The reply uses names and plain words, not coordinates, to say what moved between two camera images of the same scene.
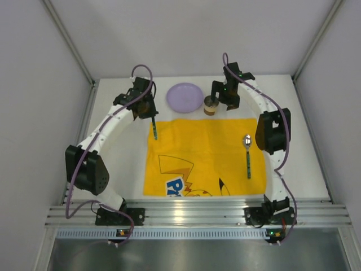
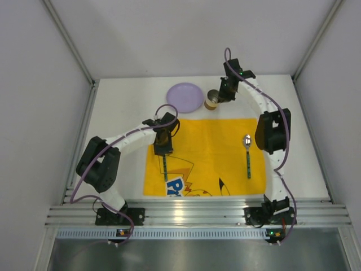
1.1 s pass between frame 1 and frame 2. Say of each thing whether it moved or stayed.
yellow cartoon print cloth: stayed
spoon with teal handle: stayed
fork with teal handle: moved
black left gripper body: moved
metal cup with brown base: moved
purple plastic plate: stayed
